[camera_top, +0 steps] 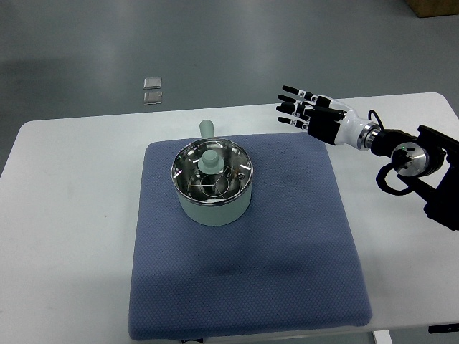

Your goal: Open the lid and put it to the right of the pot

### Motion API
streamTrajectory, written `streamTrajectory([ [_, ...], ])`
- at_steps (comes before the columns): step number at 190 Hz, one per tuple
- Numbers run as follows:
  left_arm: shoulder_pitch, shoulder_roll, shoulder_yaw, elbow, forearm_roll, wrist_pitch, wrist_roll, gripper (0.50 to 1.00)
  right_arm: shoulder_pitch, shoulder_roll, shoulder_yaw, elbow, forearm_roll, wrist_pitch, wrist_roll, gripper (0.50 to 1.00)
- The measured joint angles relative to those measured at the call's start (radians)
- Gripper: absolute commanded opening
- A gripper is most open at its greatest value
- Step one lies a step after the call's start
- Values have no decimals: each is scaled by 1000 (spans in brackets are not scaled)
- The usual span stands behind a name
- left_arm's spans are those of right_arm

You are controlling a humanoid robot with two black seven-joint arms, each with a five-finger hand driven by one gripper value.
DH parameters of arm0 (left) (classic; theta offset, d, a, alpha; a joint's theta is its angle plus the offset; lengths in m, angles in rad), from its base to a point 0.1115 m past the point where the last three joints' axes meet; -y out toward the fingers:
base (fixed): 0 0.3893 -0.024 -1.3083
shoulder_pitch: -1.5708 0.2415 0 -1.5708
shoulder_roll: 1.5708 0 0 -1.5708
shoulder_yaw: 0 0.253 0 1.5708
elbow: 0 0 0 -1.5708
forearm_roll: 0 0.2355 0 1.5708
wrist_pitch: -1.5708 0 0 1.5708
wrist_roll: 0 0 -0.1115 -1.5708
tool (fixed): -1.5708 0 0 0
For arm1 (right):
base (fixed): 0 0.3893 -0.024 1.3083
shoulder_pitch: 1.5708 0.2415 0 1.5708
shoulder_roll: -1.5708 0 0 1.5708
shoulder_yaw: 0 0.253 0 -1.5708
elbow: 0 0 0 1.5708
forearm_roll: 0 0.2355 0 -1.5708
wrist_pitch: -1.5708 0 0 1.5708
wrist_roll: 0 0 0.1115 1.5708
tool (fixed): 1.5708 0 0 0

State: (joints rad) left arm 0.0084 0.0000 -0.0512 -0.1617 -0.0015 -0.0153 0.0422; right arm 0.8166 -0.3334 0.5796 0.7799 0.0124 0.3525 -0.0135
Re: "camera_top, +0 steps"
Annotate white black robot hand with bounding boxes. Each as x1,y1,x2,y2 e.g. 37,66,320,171
276,85,372,151

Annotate glass lid with green knob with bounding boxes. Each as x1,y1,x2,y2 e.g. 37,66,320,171
171,138,254,206

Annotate pale green pot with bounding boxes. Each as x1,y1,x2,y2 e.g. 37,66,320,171
176,120,252,226

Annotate blue fabric mat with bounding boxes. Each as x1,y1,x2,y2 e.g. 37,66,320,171
129,133,372,340

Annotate cardboard box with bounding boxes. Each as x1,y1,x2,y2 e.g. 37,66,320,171
406,0,458,18

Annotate upper metal floor plate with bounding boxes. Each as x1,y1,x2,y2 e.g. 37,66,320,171
143,77,162,90

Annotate white table leg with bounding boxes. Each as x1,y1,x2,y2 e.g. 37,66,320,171
372,330,393,344

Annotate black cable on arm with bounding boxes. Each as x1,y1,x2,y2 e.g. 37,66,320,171
368,109,417,195

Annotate black bracket under table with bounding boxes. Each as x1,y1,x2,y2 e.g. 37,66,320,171
428,323,459,334

